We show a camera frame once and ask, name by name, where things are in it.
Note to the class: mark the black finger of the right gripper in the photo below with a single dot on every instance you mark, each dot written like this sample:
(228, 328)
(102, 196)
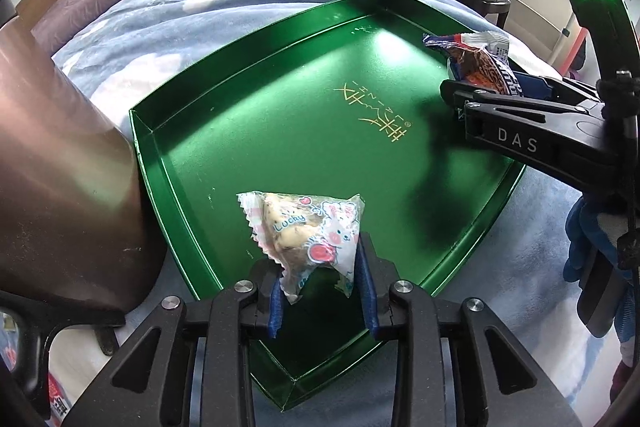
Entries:
(461, 96)

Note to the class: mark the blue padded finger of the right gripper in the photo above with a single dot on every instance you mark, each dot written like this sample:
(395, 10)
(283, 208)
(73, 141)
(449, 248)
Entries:
(555, 90)

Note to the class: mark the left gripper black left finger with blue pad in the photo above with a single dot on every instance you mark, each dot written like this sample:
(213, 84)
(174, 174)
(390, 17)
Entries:
(149, 380)

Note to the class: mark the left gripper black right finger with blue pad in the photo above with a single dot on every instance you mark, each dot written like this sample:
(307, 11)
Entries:
(457, 363)

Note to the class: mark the blue orange snack packet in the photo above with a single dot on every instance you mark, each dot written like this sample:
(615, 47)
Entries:
(480, 59)

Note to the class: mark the Lucky bunny snack packet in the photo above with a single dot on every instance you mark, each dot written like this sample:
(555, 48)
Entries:
(302, 233)

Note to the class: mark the red white long snack packet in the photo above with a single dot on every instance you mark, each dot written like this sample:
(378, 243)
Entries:
(59, 405)

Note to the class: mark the blue gloved hand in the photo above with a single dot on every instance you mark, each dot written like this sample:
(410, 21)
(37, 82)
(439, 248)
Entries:
(608, 297)

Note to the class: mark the white desk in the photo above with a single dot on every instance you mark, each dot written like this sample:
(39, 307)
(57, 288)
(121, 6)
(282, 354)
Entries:
(551, 30)

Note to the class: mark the blue cloud blanket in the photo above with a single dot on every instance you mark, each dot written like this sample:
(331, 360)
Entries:
(137, 45)

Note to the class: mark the green metal tray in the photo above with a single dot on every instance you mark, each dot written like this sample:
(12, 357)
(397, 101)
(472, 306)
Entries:
(339, 100)

